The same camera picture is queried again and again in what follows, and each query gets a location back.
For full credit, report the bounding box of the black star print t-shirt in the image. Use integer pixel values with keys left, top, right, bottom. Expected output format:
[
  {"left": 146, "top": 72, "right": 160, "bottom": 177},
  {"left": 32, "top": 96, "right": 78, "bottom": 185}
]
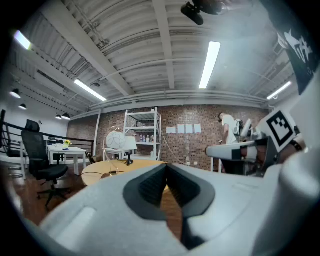
[{"left": 259, "top": 0, "right": 320, "bottom": 96}]

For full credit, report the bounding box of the white metal shelf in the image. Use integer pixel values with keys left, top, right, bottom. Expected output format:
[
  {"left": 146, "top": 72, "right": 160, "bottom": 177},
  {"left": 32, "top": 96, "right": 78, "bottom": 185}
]
[{"left": 123, "top": 107, "right": 162, "bottom": 162}]

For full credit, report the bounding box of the thin white wall cable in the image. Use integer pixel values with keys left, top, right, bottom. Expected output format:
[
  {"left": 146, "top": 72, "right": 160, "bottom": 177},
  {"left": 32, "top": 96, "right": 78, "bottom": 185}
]
[{"left": 160, "top": 126, "right": 187, "bottom": 165}]

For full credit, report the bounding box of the black metal railing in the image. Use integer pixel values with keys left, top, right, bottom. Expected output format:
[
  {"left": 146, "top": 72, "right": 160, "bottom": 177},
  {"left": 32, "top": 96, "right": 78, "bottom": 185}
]
[{"left": 0, "top": 109, "right": 95, "bottom": 163}]

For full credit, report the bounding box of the black head-worn camera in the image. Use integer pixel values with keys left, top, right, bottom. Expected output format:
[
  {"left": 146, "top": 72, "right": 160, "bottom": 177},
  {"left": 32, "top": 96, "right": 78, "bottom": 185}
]
[{"left": 180, "top": 0, "right": 226, "bottom": 26}]

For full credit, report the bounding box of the white rectangular table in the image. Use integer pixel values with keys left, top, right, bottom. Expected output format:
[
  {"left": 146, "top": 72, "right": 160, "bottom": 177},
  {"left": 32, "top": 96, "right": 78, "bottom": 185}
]
[{"left": 46, "top": 144, "right": 88, "bottom": 176}]

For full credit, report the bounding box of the person's right forearm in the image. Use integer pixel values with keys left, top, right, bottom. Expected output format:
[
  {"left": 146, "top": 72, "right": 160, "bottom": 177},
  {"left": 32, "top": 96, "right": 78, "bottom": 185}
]
[{"left": 277, "top": 138, "right": 307, "bottom": 163}]

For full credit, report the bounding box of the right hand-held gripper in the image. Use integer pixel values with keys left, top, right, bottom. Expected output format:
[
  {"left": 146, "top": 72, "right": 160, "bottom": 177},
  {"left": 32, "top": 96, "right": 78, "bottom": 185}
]
[{"left": 205, "top": 109, "right": 303, "bottom": 174}]

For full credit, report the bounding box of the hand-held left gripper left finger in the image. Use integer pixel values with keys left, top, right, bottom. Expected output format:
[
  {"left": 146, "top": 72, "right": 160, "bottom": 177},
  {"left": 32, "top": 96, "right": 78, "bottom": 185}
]
[{"left": 38, "top": 163, "right": 191, "bottom": 256}]

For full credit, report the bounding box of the row of small bottles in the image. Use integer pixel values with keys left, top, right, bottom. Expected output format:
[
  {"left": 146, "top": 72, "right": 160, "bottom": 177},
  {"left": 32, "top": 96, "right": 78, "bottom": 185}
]
[{"left": 134, "top": 133, "right": 156, "bottom": 144}]

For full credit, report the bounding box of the round wooden table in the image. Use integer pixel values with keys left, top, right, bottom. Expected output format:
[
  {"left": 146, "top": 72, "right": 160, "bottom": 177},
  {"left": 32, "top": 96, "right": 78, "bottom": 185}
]
[{"left": 81, "top": 159, "right": 169, "bottom": 188}]

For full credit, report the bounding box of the black office chair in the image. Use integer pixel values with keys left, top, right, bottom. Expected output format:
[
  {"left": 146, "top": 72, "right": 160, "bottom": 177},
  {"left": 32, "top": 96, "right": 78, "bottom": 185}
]
[{"left": 21, "top": 119, "right": 71, "bottom": 208}]

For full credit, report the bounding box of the ceiling tube light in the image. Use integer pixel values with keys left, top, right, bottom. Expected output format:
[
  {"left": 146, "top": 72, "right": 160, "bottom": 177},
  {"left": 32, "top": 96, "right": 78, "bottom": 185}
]
[
  {"left": 198, "top": 41, "right": 222, "bottom": 90},
  {"left": 13, "top": 29, "right": 33, "bottom": 51},
  {"left": 73, "top": 78, "right": 108, "bottom": 102},
  {"left": 266, "top": 81, "right": 293, "bottom": 101}
]

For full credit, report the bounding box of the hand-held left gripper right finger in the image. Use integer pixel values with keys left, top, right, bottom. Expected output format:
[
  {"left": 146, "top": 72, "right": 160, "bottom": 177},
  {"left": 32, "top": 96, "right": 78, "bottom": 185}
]
[{"left": 166, "top": 163, "right": 270, "bottom": 251}]

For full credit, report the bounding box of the brass table lamp white shade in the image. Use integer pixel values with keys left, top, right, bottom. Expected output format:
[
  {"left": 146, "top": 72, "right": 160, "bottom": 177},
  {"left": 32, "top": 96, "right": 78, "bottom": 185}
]
[{"left": 101, "top": 125, "right": 127, "bottom": 179}]

